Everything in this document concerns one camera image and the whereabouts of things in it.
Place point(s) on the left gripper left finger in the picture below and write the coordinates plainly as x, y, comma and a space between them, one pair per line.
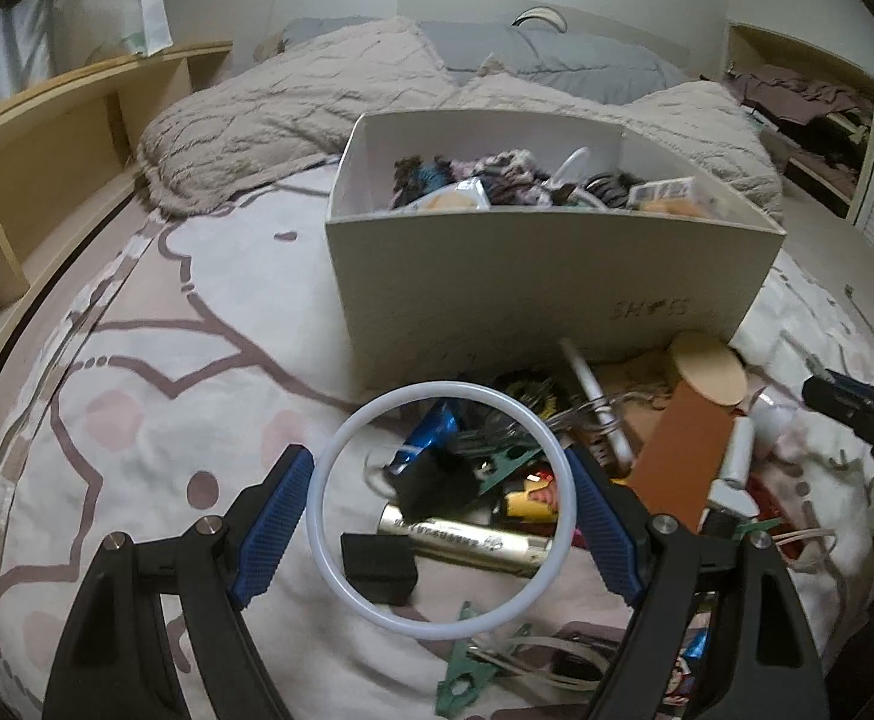
114, 658

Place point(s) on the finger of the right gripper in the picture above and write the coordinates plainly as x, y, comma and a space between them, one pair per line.
843, 399

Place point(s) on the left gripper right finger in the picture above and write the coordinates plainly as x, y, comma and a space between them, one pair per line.
759, 659

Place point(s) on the brown leather case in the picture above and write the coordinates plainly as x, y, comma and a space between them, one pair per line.
676, 466

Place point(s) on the green clothes peg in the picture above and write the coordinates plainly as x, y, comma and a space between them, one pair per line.
472, 668

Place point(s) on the yellow barcode box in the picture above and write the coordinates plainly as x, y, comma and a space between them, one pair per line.
681, 189

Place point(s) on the purple crochet octopus toy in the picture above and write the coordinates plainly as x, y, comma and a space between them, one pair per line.
509, 178

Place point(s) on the oval wooden piece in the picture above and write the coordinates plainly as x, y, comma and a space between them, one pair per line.
467, 195

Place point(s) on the white tape roll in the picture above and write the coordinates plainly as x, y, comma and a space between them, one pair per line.
770, 415

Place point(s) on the round wooden lid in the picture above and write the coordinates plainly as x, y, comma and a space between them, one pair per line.
708, 366

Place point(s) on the gold metallic tube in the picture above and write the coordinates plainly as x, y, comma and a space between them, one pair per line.
469, 545

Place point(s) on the yellow cartoon lighter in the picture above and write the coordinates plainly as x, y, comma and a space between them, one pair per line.
531, 498

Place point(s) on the black square block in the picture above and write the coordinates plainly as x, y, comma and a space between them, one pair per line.
382, 568

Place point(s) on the closet shelf with clothes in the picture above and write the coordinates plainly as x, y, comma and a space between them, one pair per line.
815, 110

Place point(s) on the blue metallic lighter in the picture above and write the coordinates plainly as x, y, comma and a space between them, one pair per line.
436, 429

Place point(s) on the white cardboard shoe box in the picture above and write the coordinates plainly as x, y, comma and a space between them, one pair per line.
444, 293

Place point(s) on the wooden side shelf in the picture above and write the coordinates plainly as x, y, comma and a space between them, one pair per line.
68, 160

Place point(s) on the grey pillow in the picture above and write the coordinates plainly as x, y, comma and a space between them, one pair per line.
397, 61

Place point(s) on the white headphones on bed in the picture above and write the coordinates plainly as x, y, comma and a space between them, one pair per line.
550, 16

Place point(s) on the beige textured blanket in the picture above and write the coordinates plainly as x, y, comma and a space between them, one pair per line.
266, 123

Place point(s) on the grey curtain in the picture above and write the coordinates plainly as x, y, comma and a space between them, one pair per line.
26, 45

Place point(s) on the white paper shopping bag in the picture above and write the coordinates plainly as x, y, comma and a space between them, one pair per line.
125, 27

